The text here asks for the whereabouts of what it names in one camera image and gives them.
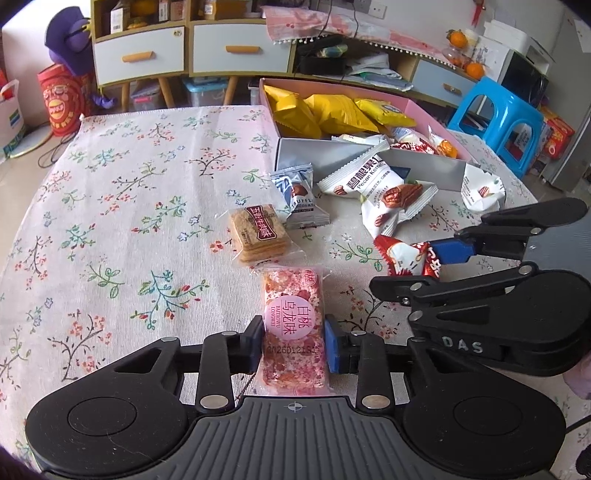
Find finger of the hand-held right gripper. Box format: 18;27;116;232
368;262;537;320
431;223;542;265

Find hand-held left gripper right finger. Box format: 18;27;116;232
323;316;463;415

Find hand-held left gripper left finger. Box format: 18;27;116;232
111;316;266;415

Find red white snack packet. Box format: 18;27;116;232
373;234;445;278
392;137;438;156

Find pink nougat bar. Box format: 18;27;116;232
260;265;334;398

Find pink box silver inside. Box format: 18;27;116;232
257;77;482;191

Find yellow packet blue label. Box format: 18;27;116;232
355;98;417;128

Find large mustard yellow pouch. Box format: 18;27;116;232
264;84;322;139

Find person's right forearm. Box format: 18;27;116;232
561;357;591;400

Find white pecan packet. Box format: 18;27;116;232
318;142;393;199
359;180;438;238
461;164;507;214

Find clear brown cracker packet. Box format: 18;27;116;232
228;205;297;268

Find pale blue chocolate packet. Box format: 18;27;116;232
270;163;330;230

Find small white packet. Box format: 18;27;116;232
331;133;391;149

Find blue plastic stool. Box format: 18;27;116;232
446;76;546;180

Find red snack box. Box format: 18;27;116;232
542;115;576;161

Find yellow packet small blue logo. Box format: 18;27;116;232
304;93;380;136

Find black microwave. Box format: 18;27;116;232
500;50;551;110

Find loose papers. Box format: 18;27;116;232
345;52;415;92

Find low wooden cabinet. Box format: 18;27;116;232
294;32;482;100

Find black box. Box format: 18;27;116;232
294;39;348;77

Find pink cloth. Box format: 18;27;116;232
262;4;468;57

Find clear storage bin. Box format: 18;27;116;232
181;78;230;108

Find red round bucket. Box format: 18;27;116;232
37;64;94;137

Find white paper bag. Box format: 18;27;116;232
0;79;27;158

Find wooden shelf cabinet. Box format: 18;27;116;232
90;0;297;112

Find purple plush toy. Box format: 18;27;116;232
45;6;117;110

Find grey drawer orange handle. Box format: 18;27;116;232
412;59;478;97

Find wall socket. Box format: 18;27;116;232
352;0;389;19

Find white drawer orange handle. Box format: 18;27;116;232
191;22;293;77
93;26;186;86

